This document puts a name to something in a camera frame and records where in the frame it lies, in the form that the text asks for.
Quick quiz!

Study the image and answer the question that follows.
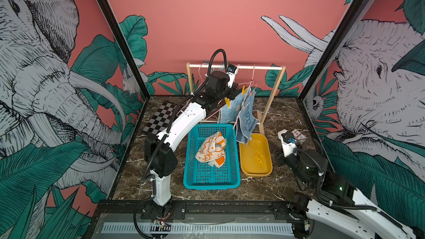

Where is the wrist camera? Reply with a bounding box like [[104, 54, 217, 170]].
[[278, 129, 297, 158], [226, 64, 239, 88]]

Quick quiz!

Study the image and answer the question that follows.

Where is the yellow plastic tray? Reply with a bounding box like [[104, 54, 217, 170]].
[[239, 133, 273, 177]]

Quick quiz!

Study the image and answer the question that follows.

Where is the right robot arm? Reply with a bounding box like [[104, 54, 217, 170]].
[[281, 136, 425, 239]]

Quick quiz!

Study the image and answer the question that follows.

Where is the white orange lion towel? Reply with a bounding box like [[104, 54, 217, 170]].
[[195, 132, 227, 168]]

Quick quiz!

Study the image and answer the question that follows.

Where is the teal plastic basket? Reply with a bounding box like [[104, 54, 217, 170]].
[[183, 123, 241, 190]]

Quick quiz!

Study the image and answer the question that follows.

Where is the small card box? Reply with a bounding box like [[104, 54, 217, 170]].
[[292, 129, 307, 145]]

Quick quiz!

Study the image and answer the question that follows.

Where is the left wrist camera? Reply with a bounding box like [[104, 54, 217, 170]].
[[226, 64, 239, 88]]

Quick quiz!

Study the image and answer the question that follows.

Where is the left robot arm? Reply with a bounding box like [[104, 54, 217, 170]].
[[133, 49, 238, 239]]

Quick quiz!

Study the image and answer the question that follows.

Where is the wooden clothes rack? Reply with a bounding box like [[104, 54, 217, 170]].
[[186, 62, 286, 136]]

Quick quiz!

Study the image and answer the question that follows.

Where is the checkered chess board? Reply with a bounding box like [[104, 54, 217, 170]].
[[142, 102, 176, 135]]

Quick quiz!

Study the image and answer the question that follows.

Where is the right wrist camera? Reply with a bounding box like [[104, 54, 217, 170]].
[[278, 129, 297, 158]]

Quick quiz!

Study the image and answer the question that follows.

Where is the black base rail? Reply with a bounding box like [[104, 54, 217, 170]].
[[94, 199, 306, 221]]

